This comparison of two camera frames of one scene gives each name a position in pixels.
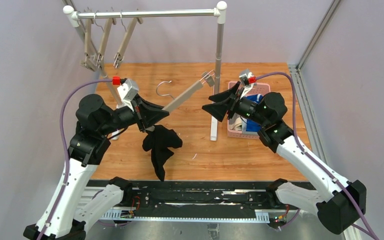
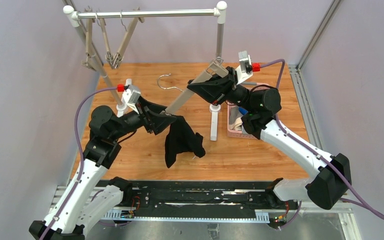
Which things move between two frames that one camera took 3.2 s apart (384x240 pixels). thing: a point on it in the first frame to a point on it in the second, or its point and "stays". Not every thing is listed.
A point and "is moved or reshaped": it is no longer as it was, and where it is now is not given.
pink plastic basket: (258, 88) stays
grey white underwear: (235, 123) stays
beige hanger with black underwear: (206, 77) is moved or reshaped
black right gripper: (233, 105) to (230, 84)
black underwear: (158, 142) to (181, 138)
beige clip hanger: (110, 22) to (109, 56)
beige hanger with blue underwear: (120, 56) stays
